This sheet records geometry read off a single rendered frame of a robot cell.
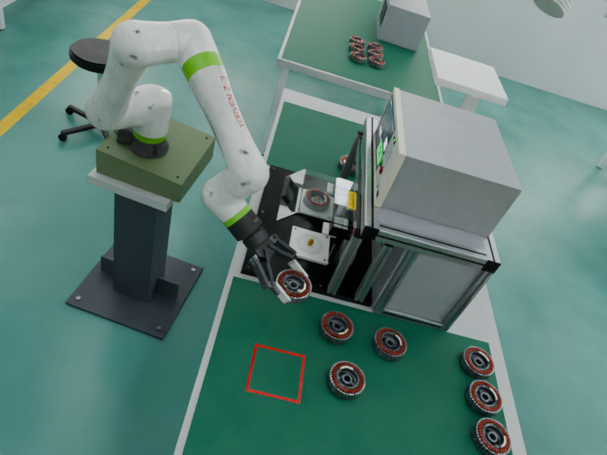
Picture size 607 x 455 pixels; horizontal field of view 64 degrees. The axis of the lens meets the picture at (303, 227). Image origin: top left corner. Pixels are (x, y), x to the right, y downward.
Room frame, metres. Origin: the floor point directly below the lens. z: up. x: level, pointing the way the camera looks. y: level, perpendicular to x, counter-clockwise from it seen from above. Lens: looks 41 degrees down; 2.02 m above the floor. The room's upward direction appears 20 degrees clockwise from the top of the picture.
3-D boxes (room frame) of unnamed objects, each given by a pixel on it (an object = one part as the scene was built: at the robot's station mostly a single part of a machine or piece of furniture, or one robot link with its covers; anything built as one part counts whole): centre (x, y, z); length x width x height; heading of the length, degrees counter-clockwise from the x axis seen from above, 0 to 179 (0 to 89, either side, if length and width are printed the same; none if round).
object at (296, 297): (1.00, -0.03, 0.91); 0.11 x 0.11 x 0.04
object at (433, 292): (1.20, -0.47, 0.91); 0.28 x 0.03 x 0.32; 98
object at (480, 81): (2.44, -0.48, 0.98); 0.37 x 0.35 x 0.46; 8
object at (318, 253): (1.35, -0.04, 0.78); 0.15 x 0.15 x 0.01; 8
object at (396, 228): (1.51, -0.35, 1.09); 0.68 x 0.44 x 0.05; 8
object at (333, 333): (1.03, -0.21, 0.77); 0.11 x 0.11 x 0.04
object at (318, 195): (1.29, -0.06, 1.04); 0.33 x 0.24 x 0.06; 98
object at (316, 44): (3.85, 0.09, 0.37); 1.85 x 1.10 x 0.75; 8
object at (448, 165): (1.49, -0.35, 1.22); 0.44 x 0.39 x 0.20; 8
